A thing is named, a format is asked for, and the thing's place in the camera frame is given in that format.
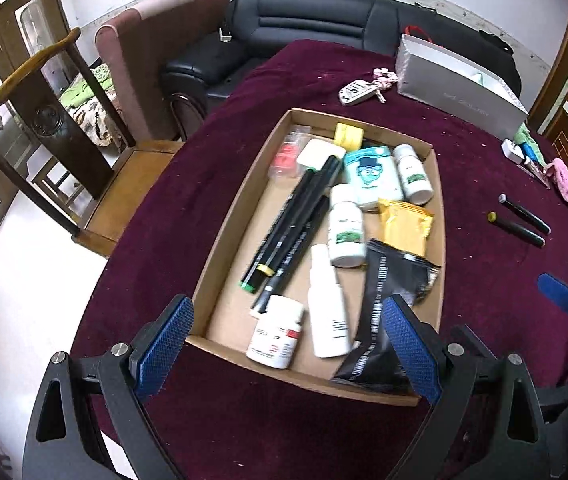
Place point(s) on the black marker green cap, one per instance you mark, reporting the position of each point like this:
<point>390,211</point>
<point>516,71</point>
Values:
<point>276,232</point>

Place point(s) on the brown fabric armchair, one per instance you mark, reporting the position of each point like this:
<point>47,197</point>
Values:
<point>164,15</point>

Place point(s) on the pink cloth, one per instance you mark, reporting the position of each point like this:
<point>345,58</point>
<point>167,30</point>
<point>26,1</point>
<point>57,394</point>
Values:
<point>564,182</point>

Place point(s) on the black marker yellow cap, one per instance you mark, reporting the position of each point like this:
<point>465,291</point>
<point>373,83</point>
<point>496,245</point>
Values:
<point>516,230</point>
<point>304,215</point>

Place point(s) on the black marker cream cap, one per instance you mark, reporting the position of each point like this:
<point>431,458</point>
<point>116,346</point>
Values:
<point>296,252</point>

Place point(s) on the translucent white spray bottle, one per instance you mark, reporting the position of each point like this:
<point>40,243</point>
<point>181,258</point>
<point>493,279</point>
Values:
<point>329,310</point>

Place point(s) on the black foil packet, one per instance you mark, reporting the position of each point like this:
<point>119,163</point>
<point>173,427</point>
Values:
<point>379,300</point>

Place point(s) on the white wall plug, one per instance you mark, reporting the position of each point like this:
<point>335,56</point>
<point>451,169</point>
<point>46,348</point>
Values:
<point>511,152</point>

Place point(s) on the blue cartoon tissue pack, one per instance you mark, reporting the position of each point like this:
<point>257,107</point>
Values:
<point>369,175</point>

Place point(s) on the white car key fob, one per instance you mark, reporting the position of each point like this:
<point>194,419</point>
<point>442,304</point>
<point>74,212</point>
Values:
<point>356,92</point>

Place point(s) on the black leather sofa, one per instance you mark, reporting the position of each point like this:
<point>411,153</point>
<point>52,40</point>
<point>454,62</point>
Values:
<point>314,15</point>

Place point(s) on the red transparent case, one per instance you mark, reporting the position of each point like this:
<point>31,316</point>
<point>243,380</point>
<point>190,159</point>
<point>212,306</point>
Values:
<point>286,157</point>

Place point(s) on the yellow tape roll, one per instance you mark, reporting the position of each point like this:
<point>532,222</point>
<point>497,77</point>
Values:
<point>348,135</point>

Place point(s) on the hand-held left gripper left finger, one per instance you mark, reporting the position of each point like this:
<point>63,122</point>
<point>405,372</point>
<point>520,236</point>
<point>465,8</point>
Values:
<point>164,345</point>

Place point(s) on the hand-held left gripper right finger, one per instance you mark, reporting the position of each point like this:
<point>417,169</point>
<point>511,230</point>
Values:
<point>409,350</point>

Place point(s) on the green cloth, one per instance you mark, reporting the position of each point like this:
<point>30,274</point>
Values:
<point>524,132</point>

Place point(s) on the wooden glass-door cabinet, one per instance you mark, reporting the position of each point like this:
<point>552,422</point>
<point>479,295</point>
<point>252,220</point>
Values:
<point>9,35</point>

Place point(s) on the white bottle red label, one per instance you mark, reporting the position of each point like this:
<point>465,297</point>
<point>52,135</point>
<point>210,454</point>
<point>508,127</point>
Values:
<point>274,335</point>

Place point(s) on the white power adapter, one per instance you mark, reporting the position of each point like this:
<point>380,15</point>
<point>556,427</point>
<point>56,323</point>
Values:
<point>319,152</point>

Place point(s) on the dark wooden chair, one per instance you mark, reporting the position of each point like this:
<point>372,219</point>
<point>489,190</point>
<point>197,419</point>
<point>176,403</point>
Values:
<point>129,185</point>

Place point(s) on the pink key charm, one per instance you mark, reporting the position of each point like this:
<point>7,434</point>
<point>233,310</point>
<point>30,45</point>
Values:
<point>385,79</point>

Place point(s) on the shallow cardboard box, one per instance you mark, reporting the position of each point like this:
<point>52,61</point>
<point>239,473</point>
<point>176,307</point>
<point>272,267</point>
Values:
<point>229,320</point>

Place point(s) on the white bottle green label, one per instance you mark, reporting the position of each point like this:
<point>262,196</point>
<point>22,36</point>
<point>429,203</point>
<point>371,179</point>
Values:
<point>346,225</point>
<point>411,175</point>

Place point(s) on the black marker grey cap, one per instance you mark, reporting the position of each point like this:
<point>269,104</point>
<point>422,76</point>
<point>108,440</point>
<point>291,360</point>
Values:
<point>524,214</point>

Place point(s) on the blue plastic object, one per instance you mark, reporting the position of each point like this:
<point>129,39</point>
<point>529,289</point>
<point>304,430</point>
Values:
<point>530,151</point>

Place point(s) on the green patterned blanket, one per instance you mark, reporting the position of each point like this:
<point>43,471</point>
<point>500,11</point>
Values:
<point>89,110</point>

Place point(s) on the metal key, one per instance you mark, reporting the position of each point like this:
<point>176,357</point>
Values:
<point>379,97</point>

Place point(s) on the gold foil packet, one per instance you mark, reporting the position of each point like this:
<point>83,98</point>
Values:
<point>406,227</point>

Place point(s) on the grey paper gift bag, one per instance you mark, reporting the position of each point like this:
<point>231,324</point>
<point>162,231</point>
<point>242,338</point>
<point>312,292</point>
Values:
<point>454,95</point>

